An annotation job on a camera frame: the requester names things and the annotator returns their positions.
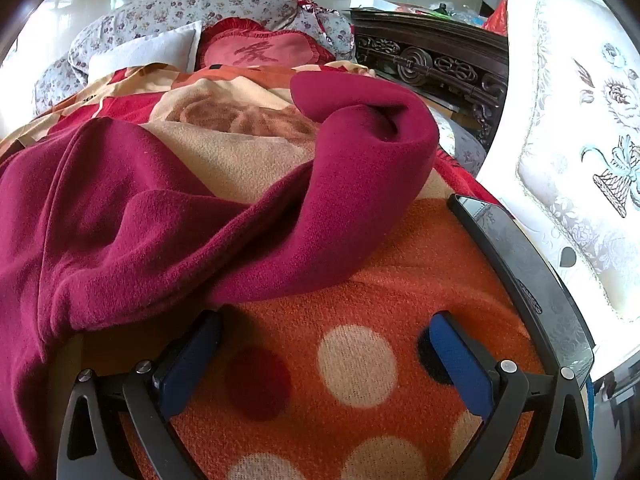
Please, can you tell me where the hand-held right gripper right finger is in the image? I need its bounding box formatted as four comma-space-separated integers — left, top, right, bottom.
430, 311, 593, 480

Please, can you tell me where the red heart cushion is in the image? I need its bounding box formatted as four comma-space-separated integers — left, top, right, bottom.
196, 16, 336, 72

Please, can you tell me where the white pillow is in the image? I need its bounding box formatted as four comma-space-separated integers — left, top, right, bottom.
87, 21, 203, 81

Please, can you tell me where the floral bed sheet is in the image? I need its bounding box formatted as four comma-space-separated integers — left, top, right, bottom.
432, 107, 488, 177

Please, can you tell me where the orange red printed blanket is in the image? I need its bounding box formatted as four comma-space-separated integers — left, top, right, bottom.
0, 59, 551, 480

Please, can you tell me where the flat white box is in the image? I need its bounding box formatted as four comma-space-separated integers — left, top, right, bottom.
357, 0, 416, 12

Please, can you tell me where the colourful clutter pile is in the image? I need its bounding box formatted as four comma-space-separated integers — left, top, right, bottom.
395, 2, 485, 28

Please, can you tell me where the floral quilt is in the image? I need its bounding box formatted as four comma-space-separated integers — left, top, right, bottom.
32, 0, 358, 116

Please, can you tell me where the dark carved wooden headboard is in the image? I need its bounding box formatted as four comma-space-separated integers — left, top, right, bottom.
350, 7, 510, 153

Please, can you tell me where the black smartphone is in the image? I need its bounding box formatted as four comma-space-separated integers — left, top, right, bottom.
446, 192, 596, 386

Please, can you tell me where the maroon fleece garment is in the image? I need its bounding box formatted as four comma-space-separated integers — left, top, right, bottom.
0, 71, 441, 476

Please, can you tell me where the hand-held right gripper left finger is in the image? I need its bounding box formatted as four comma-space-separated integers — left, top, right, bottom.
56, 310, 223, 480

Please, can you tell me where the red plastic bag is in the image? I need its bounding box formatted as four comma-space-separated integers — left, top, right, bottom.
482, 0, 513, 37

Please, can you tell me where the red patterned bundle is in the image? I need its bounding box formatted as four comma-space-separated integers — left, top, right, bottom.
289, 0, 341, 16

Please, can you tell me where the white embroidered chair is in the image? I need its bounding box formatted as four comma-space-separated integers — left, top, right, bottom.
475, 0, 640, 391

